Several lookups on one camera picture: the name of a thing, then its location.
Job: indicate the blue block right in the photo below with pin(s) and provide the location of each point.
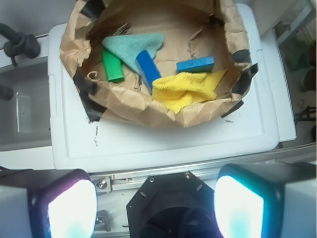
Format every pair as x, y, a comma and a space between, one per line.
198, 65

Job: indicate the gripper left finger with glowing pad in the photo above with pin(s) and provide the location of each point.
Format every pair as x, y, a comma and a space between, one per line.
47, 204

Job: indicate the green rectangular block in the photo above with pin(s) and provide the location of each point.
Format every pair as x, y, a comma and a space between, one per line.
113, 67

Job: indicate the white plastic bin lid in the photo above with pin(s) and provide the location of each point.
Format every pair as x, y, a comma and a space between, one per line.
110, 145

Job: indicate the metal corner bracket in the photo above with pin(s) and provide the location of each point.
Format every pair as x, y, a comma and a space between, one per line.
102, 221

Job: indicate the black clamp knob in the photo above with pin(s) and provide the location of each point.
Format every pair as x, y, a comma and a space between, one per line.
19, 43

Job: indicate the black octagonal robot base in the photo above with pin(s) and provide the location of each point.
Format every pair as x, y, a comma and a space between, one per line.
176, 205

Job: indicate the blue block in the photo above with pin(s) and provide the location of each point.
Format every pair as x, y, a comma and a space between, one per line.
147, 69
198, 65

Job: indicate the yellow microfiber cloth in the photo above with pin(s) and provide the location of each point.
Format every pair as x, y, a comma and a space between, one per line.
184, 89

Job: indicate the blue block center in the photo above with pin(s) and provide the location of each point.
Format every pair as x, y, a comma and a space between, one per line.
147, 69

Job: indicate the crumpled brown paper bag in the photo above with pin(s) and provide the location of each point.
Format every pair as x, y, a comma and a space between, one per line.
192, 29

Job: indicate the teal microfiber cloth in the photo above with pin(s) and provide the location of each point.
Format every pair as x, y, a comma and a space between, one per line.
127, 47

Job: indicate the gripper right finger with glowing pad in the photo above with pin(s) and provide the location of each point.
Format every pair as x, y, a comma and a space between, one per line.
267, 200

